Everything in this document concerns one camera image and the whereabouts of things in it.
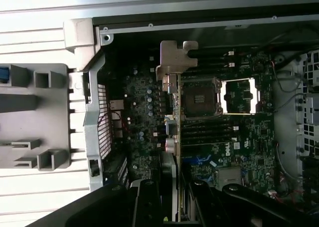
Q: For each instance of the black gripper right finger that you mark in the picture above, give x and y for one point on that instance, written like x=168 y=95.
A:
x=207 y=207

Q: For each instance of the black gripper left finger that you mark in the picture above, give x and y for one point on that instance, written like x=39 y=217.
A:
x=147 y=207

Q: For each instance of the grey chipset heatsink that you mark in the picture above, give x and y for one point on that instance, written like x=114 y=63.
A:
x=229 y=177

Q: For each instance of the blue expansion slot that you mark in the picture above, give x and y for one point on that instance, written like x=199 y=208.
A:
x=202 y=159

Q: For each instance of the green motherboard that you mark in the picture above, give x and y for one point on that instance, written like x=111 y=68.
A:
x=249 y=137

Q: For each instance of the open black PC case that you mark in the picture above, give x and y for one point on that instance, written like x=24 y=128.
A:
x=92 y=127

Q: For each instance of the CPU socket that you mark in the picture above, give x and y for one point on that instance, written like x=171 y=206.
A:
x=199 y=99

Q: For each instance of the metal socket cover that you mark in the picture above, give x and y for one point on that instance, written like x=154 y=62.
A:
x=239 y=81

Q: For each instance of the grey plastic parts rack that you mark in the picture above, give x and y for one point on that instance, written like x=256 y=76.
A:
x=49 y=117

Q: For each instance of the large metal disk bay cage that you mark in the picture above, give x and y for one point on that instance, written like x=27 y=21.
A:
x=309 y=104

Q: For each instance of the hard disk in blue caddy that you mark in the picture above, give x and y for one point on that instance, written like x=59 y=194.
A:
x=3 y=74

